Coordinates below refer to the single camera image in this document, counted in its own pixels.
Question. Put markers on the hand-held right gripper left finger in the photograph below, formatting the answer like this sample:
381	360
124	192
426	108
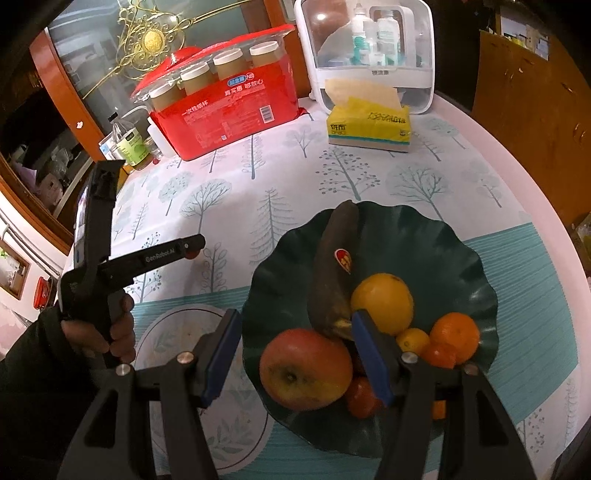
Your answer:
221	355

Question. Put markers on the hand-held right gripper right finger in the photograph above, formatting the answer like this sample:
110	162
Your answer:
371	357

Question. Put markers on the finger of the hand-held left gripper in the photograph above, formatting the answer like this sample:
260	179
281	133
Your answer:
189	246

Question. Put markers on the cherry tomato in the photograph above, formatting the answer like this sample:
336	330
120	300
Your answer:
438	409
362	397
194	254

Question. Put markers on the large yellow orange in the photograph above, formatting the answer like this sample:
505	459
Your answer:
381	302

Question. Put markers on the red yellow apple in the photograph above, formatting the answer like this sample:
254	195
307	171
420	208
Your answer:
300	369

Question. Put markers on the dark overripe banana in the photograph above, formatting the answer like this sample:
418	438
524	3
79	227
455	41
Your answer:
332	277

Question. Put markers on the dark green wavy plate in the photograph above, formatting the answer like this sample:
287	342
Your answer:
415	240

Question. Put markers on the person's left forearm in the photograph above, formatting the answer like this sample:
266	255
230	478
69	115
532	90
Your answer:
32	392

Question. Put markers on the person's left hand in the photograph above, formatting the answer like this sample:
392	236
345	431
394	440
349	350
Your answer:
123	332

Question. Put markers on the small yellow kumquat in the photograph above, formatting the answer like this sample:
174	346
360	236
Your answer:
412	340

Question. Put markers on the red plastic box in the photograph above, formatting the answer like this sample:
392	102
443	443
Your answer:
41	290

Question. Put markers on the small orange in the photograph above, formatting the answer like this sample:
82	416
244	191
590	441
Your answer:
438	356

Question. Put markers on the tangerine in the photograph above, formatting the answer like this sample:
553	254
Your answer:
455	334

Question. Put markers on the tree print tablecloth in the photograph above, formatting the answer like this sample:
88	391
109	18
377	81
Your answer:
277	184

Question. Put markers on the green label jar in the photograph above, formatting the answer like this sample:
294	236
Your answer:
134	147

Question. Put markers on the red paper cup package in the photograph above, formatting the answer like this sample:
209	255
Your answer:
221	115

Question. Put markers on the clear plastic bottle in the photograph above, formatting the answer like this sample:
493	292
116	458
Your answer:
117	131

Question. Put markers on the gold ornate door ornament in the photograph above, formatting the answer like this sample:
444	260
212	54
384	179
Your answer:
152	41

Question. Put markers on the wooden glass door cabinet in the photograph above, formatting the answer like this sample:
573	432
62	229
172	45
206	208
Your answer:
46	69

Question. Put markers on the yellow tissue pack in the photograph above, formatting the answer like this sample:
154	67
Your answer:
369	129

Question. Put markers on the white storage box clear lid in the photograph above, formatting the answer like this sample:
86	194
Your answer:
318	55

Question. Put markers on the brown wooden cabinet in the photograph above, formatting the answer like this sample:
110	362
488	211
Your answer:
521	138

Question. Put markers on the white teal bottle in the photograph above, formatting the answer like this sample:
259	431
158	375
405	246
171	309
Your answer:
361	32

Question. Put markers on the clear labelled bottle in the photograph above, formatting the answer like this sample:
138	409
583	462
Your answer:
388	34

